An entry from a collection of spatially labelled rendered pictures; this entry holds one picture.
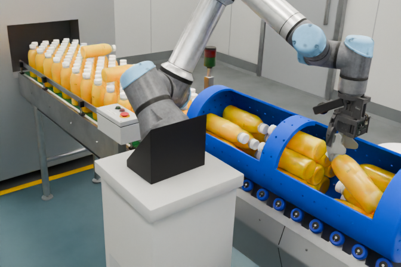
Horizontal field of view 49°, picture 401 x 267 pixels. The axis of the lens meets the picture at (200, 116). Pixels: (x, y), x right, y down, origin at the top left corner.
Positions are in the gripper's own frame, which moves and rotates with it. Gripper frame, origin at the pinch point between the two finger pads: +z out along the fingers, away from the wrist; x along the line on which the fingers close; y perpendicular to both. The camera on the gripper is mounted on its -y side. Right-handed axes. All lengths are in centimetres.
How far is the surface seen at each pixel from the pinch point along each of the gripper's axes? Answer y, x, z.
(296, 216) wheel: -6.5, -5.0, 23.4
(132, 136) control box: -77, -23, 17
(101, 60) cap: -161, 8, 8
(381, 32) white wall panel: -169, 340, 26
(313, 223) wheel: -0.3, -4.6, 22.8
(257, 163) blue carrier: -22.2, -8.3, 10.2
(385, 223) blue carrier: 22.4, -8.1, 8.4
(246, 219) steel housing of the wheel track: -25.4, -7.5, 34.2
